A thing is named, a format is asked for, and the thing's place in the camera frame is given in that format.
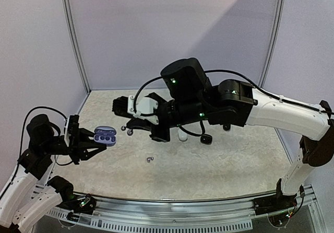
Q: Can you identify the aluminium right corner post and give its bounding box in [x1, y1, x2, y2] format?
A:
[259, 0, 285, 88]

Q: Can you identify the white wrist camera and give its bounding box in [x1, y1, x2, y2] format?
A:
[112, 95, 159, 125]
[64, 114, 79, 147]

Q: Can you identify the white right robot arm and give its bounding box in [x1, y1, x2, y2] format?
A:
[126, 58, 333, 210]

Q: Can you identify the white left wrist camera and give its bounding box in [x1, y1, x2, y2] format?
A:
[64, 114, 79, 147]

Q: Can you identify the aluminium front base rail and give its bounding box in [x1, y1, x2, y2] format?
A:
[92, 185, 327, 232]

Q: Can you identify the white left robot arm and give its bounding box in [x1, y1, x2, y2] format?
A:
[1, 114, 107, 232]

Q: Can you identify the white perforated cable tray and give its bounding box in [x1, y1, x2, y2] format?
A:
[32, 208, 254, 232]

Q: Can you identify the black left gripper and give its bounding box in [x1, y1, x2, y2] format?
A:
[42, 126, 107, 164]

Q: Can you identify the small black case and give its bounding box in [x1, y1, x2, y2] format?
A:
[223, 124, 231, 131]

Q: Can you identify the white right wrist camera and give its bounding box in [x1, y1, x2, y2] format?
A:
[112, 95, 159, 125]

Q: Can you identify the silver blue charging case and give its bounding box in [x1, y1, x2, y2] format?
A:
[93, 126, 116, 147]

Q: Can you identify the aluminium left corner post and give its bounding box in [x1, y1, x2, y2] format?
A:
[62, 0, 91, 94]

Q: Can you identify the silver earbud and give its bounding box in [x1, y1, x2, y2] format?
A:
[146, 157, 154, 163]
[121, 126, 134, 136]

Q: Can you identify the glossy black earbud charging case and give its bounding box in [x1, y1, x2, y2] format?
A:
[200, 134, 212, 145]

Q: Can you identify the white oval charging case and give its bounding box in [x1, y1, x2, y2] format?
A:
[178, 130, 188, 142]

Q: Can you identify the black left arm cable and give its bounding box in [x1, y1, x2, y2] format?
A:
[22, 106, 74, 166]

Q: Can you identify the aluminium corner post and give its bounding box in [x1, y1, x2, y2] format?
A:
[259, 0, 285, 88]
[62, 0, 91, 94]

